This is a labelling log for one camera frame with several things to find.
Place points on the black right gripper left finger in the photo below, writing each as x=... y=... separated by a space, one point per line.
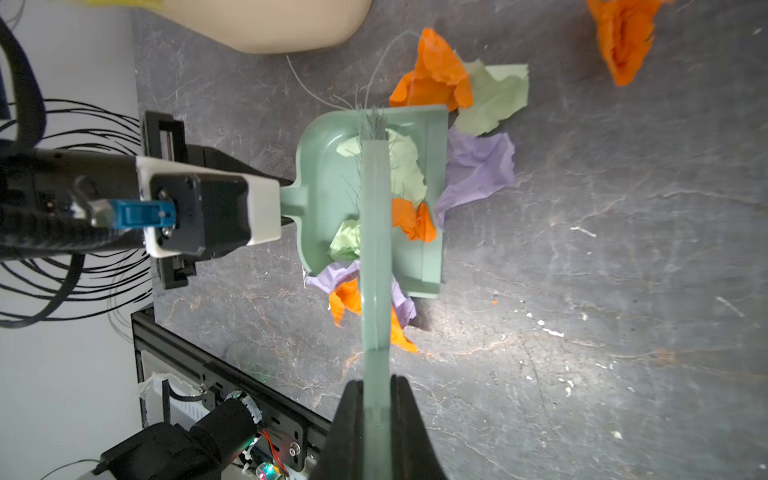
x=341 y=457

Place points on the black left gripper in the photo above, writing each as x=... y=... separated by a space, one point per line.
x=164 y=138

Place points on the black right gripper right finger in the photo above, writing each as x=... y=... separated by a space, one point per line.
x=413 y=456

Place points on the green dustpan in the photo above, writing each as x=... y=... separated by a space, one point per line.
x=340 y=175

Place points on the green hand brush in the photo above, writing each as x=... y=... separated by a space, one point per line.
x=375 y=285

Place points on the green paper scrap centre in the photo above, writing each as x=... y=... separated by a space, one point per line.
x=345 y=245

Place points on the orange paper scrap centre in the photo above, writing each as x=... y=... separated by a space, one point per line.
x=347 y=297

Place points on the beige bin with yellow bag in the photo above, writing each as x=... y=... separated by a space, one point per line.
x=261 y=27

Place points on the small green paper scrap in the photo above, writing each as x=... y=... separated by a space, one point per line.
x=407 y=181

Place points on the orange twisted paper scrap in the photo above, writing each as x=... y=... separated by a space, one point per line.
x=414 y=221

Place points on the orange paper scrap near bin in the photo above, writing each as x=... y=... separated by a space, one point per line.
x=438 y=77

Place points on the small purple paper scrap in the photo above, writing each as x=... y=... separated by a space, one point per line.
x=476 y=168

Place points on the green paper scrap front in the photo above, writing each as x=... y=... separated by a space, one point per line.
x=499 y=91

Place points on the orange paper scrap front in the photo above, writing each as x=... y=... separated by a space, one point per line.
x=625 y=34

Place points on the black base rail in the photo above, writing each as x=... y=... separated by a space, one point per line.
x=181 y=383

